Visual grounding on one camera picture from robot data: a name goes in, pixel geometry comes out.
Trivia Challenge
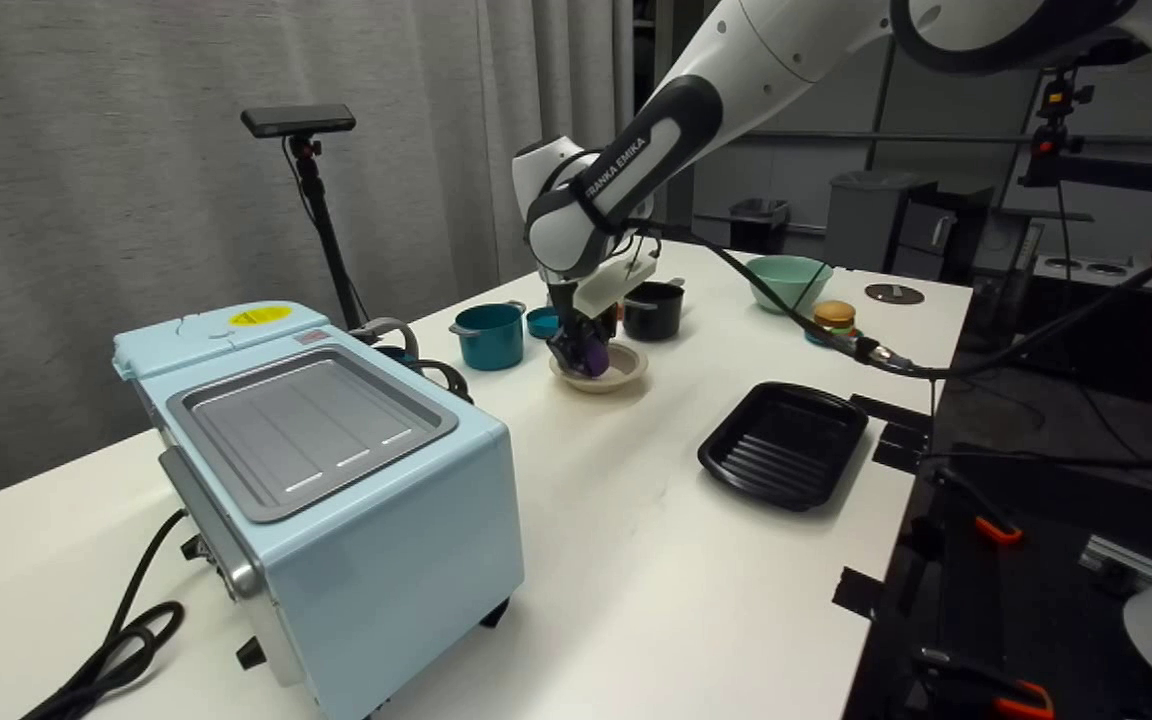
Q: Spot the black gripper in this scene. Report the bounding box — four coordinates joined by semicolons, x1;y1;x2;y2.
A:
546;272;626;381

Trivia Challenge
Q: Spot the beige round plate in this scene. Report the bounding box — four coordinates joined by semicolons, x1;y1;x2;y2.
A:
552;335;651;395

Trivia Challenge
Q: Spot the toy burger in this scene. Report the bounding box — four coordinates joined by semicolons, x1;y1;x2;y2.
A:
805;296;865;354

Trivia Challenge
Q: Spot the small teal cup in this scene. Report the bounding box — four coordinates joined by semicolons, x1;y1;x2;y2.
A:
523;303;569;343

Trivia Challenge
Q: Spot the large teal pot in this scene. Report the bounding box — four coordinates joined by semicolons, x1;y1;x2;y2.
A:
448;300;531;377

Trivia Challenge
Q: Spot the mint green bowl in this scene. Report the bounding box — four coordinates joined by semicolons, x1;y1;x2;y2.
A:
744;253;835;321

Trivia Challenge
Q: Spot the black ridged tray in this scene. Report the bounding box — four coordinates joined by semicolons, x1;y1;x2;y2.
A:
692;377;873;517

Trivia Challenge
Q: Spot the black tripod stand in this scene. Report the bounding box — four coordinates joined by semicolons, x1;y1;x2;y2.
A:
279;132;375;330

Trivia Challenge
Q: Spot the light blue toaster oven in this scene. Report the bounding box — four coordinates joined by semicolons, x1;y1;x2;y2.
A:
110;296;530;720

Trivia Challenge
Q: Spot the round metal disc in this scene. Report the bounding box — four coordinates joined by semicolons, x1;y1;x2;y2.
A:
860;279;927;307

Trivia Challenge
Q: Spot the black tape patch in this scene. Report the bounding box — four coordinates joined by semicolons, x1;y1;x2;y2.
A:
834;565;888;618
845;386;937;475

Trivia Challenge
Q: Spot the gray background cabinet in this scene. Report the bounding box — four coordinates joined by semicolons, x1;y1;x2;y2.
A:
826;169;997;279

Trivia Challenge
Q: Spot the black side workbench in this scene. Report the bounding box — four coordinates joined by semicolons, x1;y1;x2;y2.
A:
853;254;1152;720

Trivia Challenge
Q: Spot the black pot with handle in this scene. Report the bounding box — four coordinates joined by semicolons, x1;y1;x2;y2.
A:
622;276;692;343

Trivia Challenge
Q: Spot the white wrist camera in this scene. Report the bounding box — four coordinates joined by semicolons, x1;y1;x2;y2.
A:
569;243;661;324

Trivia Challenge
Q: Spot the black coiled cable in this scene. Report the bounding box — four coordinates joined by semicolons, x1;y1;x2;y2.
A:
349;311;477;408

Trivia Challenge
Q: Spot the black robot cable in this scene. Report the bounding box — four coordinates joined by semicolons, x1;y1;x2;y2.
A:
626;217;1152;386

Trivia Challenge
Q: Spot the black camera bar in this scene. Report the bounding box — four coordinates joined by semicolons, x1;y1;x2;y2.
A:
237;98;359;145

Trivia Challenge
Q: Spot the orange handled clamp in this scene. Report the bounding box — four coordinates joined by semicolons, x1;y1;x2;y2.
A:
965;509;1028;552
913;645;1060;720

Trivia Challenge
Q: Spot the black toaster power cord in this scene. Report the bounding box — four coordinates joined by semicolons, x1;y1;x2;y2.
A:
22;504;196;720

